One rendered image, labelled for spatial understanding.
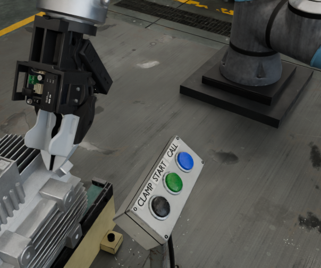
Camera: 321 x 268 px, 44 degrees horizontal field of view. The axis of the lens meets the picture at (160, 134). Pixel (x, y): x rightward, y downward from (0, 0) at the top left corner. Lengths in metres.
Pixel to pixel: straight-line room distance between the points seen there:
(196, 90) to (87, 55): 0.70
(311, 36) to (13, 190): 0.78
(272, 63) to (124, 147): 0.50
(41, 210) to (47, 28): 0.24
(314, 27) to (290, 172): 0.35
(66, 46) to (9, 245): 0.26
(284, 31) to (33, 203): 0.76
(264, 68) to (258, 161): 0.30
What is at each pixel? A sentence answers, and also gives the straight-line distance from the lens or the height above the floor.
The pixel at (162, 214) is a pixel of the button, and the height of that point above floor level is 1.07.
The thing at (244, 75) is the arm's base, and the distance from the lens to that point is 1.20.
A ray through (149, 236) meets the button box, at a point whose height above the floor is 1.04.
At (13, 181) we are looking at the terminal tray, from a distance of 0.55.
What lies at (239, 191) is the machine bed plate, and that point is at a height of 0.80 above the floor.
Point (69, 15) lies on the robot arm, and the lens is 0.52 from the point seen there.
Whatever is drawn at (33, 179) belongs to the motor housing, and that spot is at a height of 1.08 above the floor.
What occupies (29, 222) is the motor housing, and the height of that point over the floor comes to 1.06.
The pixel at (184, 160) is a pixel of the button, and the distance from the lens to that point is 0.62.
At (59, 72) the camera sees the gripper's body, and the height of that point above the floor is 1.25.
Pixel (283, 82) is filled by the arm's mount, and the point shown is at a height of 0.86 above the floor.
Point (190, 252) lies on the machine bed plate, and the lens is 0.84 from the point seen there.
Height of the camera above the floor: 1.50
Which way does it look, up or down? 40 degrees down
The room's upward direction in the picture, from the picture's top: 1 degrees clockwise
